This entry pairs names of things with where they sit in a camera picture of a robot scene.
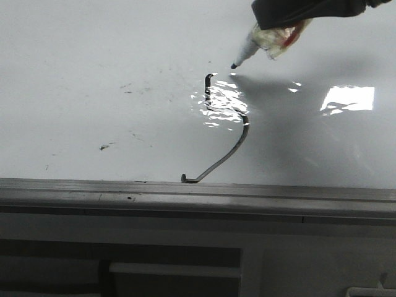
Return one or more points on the grey slotted panel below board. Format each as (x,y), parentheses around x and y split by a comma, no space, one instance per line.
(49,268)

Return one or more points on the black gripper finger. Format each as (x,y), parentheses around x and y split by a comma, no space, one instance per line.
(278,13)

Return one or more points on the white object bottom right corner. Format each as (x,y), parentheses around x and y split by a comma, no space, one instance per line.
(378,291)

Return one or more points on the white black-tipped whiteboard marker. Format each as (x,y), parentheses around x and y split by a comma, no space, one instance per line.
(274,41)

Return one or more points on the white whiteboard with aluminium frame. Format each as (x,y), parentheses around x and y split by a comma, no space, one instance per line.
(138,98)

